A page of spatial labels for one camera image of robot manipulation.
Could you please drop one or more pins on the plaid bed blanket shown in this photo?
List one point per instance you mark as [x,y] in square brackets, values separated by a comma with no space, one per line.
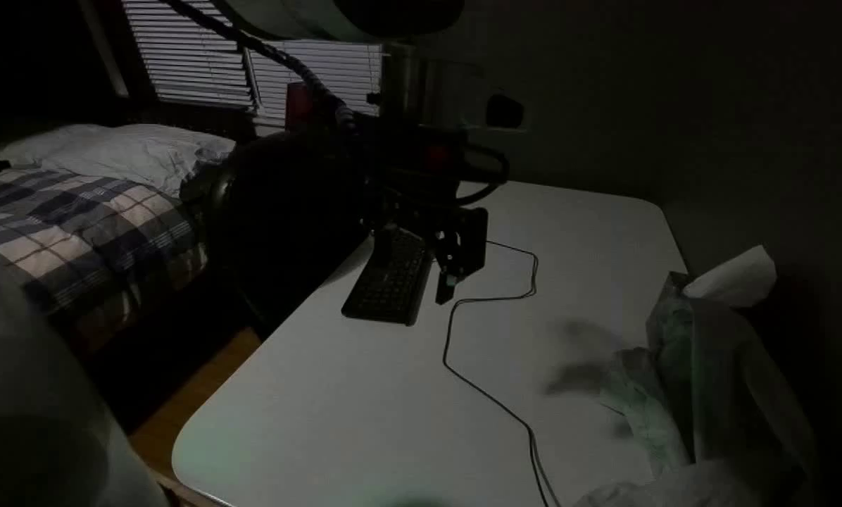
[64,234]

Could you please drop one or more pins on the white tissue sheet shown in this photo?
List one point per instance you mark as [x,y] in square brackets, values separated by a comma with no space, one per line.
[733,276]

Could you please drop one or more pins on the black office chair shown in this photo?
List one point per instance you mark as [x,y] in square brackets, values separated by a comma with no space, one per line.
[289,214]

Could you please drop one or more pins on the white pillow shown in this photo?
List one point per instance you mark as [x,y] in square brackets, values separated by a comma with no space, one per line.
[129,150]

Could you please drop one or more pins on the black computer keyboard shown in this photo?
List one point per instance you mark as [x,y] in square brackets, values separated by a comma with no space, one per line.
[393,279]

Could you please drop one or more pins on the green tissue box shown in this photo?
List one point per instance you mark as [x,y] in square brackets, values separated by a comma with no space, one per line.
[719,375]

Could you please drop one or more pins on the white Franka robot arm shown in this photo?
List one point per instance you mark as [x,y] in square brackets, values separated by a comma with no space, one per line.
[336,16]

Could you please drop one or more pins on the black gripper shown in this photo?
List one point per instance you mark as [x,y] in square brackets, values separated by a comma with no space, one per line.
[421,179]

